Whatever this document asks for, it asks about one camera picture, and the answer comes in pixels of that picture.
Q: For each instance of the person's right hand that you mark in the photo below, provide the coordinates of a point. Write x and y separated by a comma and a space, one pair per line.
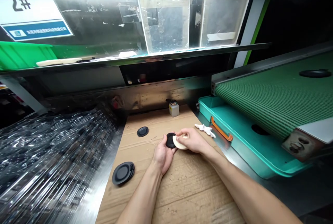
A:
193, 142

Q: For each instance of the person's left hand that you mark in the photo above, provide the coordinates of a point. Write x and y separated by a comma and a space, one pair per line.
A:
162, 157

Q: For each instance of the white round wiping pad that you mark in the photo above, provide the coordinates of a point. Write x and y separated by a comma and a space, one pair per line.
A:
180, 146

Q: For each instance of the black round plastic disc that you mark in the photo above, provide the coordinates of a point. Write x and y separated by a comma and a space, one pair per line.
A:
170, 140

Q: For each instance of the white cloth glove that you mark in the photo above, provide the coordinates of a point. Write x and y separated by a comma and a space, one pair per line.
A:
205, 129

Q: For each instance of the small black round cap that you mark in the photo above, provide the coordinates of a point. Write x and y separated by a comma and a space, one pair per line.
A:
142, 132

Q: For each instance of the white plastic bottle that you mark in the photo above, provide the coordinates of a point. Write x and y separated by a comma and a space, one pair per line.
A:
174, 109

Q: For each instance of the brown cardboard sheet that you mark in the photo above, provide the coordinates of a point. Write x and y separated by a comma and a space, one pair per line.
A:
192, 182

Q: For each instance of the stacked black round discs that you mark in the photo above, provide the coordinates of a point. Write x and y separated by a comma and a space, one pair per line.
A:
122, 173

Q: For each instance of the black bottle lid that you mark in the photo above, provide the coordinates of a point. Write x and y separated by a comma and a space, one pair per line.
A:
168, 100

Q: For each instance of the black round part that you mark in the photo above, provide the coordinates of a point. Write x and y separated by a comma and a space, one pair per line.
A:
260, 129

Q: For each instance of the green conveyor belt machine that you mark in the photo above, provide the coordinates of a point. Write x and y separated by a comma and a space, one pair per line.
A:
275, 101

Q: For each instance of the metal shelf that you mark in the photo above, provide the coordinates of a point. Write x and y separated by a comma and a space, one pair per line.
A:
135, 57

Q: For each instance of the stack of clear plastic trays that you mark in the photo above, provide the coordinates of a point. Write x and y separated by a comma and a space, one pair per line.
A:
49, 156

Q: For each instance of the white sign with blue band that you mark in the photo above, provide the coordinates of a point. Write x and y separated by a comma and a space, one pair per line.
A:
31, 10

